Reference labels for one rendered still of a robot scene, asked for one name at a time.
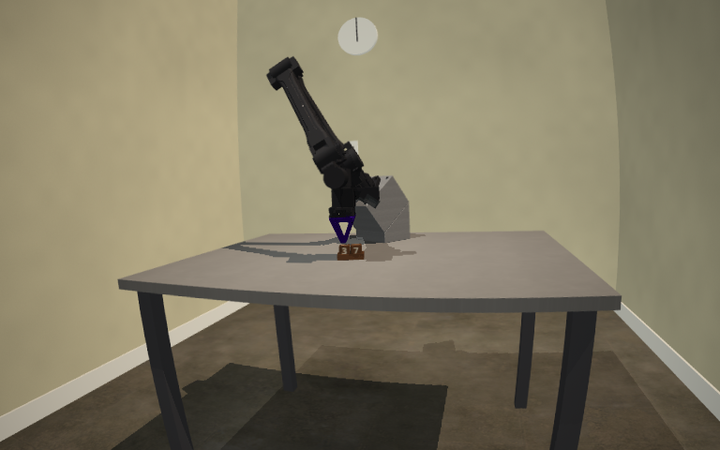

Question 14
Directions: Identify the brown wooden tray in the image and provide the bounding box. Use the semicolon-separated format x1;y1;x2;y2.
337;251;365;261

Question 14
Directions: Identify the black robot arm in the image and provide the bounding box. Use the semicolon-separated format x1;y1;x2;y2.
266;57;381;209

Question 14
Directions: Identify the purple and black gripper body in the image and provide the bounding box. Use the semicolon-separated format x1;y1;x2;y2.
329;187;355;218

